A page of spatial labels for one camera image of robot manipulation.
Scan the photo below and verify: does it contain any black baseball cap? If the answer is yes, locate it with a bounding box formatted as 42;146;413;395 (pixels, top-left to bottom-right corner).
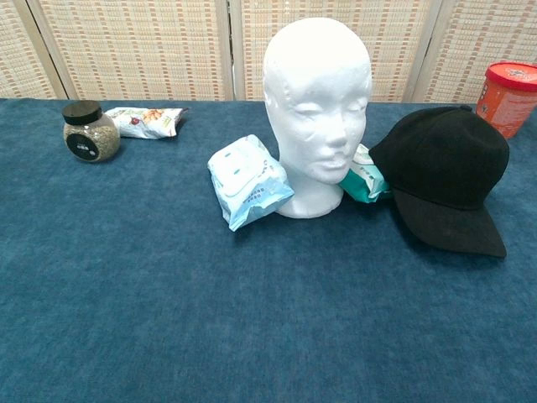
368;105;511;258

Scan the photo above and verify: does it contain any white foam mannequin head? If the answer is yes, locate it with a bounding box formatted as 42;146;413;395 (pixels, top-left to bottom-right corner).
263;17;373;218

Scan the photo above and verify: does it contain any light blue wet wipes pack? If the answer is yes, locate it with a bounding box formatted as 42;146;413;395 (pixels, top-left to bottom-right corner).
206;133;295;233

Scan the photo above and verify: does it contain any green wet wipes pack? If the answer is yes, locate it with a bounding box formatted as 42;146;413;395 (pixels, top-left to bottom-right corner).
338;143;395;205

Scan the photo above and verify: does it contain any white snack bag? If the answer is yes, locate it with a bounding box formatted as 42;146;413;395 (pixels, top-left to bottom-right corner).
103;106;190;140

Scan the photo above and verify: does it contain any blue table cloth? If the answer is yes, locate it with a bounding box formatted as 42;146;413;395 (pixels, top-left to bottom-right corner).
0;97;537;403

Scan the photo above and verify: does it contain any glass jar with black lid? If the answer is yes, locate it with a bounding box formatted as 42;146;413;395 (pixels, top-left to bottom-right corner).
61;100;122;164

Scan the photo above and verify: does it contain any orange cup with red lid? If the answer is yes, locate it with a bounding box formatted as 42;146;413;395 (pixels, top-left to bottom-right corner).
475;61;537;140

